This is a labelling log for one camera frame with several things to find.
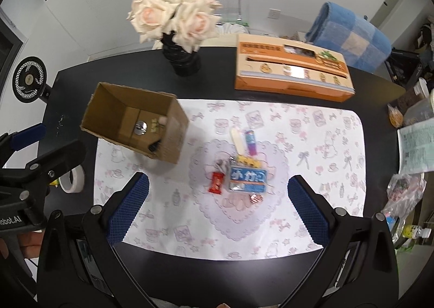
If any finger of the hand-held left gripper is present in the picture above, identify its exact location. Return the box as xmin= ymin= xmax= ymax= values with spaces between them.
xmin=0 ymin=124 xmax=46 ymax=161
xmin=3 ymin=140 xmax=87 ymax=190

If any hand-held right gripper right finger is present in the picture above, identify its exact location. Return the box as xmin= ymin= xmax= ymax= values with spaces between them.
xmin=288 ymin=174 xmax=401 ymax=308

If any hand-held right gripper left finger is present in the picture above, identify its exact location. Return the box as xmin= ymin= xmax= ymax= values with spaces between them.
xmin=37 ymin=172 xmax=150 ymax=308

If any blue gum box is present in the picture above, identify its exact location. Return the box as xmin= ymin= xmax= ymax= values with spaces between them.
xmin=228 ymin=166 xmax=269 ymax=195

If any brown cardboard box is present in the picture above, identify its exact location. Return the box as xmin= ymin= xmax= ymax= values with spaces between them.
xmin=79 ymin=82 xmax=189 ymax=164

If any purple lip balm tube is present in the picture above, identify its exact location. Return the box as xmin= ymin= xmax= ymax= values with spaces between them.
xmin=245 ymin=129 xmax=258 ymax=156

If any red candy wrapper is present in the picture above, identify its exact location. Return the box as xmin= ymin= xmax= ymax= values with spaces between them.
xmin=209 ymin=172 xmax=225 ymax=194

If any white nail file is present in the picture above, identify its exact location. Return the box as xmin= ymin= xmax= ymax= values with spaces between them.
xmin=231 ymin=127 xmax=245 ymax=156

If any person's left hand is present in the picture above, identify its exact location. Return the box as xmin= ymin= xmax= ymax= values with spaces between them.
xmin=0 ymin=232 xmax=44 ymax=259

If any white tape roll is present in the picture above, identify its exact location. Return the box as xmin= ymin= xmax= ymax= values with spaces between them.
xmin=58 ymin=164 xmax=85 ymax=193

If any black desk fan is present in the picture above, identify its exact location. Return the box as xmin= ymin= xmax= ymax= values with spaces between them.
xmin=14 ymin=56 xmax=53 ymax=103

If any white printed placemat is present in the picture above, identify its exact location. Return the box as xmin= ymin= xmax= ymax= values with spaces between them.
xmin=93 ymin=99 xmax=368 ymax=261

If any blue toothbrush packet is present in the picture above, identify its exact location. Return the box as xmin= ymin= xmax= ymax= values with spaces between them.
xmin=383 ymin=215 xmax=406 ymax=237

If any clear plastic bag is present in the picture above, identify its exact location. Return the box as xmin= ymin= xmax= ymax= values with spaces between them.
xmin=381 ymin=173 xmax=427 ymax=227

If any yellow label bottle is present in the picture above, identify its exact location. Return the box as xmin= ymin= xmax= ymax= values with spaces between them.
xmin=402 ymin=225 xmax=432 ymax=241

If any long orange carton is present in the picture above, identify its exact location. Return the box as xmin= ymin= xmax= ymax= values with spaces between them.
xmin=234 ymin=34 xmax=356 ymax=102

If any white printed pouch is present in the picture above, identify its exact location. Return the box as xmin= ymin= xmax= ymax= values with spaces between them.
xmin=397 ymin=123 xmax=434 ymax=175

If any orange snack bag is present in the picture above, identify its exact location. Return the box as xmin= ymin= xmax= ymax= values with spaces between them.
xmin=387 ymin=104 xmax=404 ymax=129

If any clear storage jar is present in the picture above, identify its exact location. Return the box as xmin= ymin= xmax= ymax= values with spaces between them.
xmin=397 ymin=78 xmax=429 ymax=115

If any black ribbed vase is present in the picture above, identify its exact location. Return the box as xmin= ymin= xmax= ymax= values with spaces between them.
xmin=162 ymin=32 xmax=201 ymax=76

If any blue checked blanket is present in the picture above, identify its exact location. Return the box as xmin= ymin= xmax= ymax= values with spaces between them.
xmin=304 ymin=2 xmax=391 ymax=71

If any pale pink rose bouquet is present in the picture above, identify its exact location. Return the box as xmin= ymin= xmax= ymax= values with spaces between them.
xmin=127 ymin=0 xmax=222 ymax=53

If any white crumpled packet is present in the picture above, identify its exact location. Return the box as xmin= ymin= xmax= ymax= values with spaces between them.
xmin=217 ymin=23 xmax=250 ymax=36

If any pile of clothes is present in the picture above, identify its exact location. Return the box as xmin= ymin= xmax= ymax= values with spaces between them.
xmin=412 ymin=21 xmax=434 ymax=54

